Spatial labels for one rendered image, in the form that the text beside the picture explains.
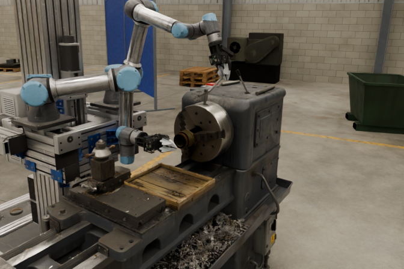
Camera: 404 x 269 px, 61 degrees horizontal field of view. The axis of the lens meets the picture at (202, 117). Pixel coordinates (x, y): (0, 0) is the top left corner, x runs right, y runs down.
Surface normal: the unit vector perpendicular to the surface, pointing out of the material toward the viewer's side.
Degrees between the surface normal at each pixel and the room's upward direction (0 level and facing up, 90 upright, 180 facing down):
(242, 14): 90
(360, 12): 90
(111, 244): 0
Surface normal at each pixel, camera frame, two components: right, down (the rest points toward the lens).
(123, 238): 0.02, -0.97
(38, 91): 0.14, 0.27
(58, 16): 0.84, 0.15
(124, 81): 0.40, 0.23
